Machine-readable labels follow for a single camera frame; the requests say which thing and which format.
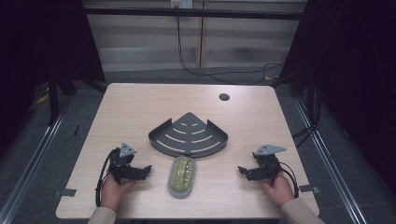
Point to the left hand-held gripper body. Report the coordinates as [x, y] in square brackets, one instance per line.
[122, 161]

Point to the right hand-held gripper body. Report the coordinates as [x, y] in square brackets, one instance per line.
[267, 161]

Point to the person's right hand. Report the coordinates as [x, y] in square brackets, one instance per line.
[280, 189]

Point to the person's left hand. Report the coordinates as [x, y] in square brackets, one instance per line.
[113, 193]

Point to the green soap bar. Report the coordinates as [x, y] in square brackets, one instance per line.
[182, 172]

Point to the grey tape piece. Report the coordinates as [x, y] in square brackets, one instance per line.
[308, 188]
[68, 192]

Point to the dark grey corner shelf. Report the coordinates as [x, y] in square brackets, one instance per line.
[188, 137]

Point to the black tape strip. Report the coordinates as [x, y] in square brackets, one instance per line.
[76, 130]

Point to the black metal stand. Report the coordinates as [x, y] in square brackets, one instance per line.
[311, 102]
[53, 93]

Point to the black table grommet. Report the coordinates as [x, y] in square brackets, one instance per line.
[224, 96]

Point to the yellow floor scrap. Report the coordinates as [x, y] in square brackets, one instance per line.
[42, 98]

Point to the dark curtain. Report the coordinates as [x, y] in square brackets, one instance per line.
[358, 77]
[37, 46]

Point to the black horizontal bar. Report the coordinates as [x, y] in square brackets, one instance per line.
[193, 13]

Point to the metal floor rail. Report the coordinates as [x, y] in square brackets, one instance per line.
[28, 161]
[330, 161]

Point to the white wall outlet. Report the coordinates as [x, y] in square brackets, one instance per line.
[181, 3]

